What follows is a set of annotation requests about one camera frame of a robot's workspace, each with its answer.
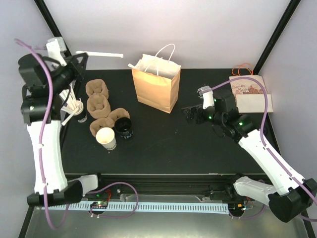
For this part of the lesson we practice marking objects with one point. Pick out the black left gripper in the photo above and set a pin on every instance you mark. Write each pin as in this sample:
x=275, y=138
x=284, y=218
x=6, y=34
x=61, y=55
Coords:
x=79, y=69

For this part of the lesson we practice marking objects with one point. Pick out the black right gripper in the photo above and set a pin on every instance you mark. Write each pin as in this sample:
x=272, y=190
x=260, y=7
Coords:
x=200, y=119

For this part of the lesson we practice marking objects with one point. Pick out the white stirrer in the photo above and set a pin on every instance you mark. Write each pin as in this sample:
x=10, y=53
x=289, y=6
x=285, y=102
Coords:
x=101, y=54

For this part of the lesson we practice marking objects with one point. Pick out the brown paper takeout bag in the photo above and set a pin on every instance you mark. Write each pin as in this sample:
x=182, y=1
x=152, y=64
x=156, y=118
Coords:
x=156, y=81

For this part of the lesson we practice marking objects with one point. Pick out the brown pulp cup carrier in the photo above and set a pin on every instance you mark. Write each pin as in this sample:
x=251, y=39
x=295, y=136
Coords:
x=108, y=121

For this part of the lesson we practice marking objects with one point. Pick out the stack of black cup lids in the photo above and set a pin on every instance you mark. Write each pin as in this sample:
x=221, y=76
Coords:
x=123, y=126

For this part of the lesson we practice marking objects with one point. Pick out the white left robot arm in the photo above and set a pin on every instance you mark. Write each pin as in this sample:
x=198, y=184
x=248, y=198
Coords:
x=45, y=78

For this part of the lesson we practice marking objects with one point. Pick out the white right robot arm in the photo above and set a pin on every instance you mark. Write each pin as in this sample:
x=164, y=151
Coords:
x=290, y=193

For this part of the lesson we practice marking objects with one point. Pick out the white paper coffee cup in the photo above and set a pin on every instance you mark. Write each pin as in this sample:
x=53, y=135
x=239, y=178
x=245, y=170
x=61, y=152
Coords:
x=106, y=137

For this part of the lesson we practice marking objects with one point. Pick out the stack of pulp cup carriers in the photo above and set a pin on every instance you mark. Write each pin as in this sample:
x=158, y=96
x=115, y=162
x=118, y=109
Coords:
x=97, y=104

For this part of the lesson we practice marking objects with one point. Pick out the cup of white wrapped stirrers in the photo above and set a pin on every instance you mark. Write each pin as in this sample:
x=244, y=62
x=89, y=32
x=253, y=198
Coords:
x=72, y=106

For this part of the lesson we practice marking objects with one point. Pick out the printed paper bag orange handles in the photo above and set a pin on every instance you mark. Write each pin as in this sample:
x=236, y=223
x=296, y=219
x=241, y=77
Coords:
x=249, y=95

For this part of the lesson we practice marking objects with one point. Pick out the black left frame post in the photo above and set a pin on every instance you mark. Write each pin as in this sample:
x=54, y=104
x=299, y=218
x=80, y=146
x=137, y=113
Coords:
x=42, y=7

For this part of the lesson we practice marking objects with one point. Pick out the black frame post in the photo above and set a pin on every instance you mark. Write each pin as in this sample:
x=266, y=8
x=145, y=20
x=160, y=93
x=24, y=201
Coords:
x=42, y=7
x=285, y=18

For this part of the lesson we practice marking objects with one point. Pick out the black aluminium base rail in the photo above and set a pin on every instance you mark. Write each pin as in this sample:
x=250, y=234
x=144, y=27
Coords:
x=215, y=187

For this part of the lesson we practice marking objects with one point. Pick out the light blue cable duct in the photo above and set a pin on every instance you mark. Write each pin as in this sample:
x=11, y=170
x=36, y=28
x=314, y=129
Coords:
x=114, y=206

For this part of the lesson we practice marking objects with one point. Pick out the black right frame post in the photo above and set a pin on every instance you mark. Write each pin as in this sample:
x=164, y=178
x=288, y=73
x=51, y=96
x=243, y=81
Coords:
x=285, y=18

